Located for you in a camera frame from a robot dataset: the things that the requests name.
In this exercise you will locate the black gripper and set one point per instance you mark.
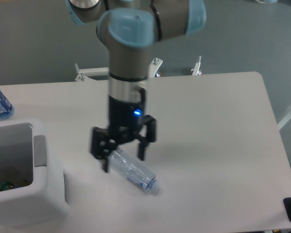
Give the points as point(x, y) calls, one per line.
point(126, 120)

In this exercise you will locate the crushed clear plastic bottle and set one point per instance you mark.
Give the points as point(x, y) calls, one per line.
point(132, 169)

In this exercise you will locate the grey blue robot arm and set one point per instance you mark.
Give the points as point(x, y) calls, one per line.
point(128, 29)

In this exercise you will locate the white trash can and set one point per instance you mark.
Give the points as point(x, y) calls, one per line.
point(34, 172)

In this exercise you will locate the trash inside the can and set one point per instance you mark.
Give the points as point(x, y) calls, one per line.
point(8, 185)

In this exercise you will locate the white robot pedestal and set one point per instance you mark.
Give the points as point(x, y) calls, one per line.
point(89, 73)

